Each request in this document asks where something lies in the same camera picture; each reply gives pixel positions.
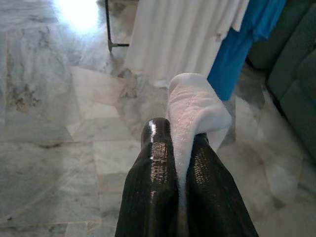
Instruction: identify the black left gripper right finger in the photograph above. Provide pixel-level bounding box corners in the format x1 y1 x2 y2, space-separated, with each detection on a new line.
185 133 259 237

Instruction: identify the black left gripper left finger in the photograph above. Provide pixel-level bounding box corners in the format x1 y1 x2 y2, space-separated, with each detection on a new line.
115 117 180 237

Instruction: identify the blue t-shirt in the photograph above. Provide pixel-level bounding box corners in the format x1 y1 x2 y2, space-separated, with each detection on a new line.
206 0 288 101

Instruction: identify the dark green sofa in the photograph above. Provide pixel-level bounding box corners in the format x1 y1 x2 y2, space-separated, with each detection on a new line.
246 0 316 162

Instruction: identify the off-white t-shirt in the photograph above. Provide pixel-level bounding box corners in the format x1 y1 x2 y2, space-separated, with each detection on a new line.
124 0 250 87

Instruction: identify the black metal clothes rack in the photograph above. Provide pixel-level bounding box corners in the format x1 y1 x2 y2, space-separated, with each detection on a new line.
104 0 130 53

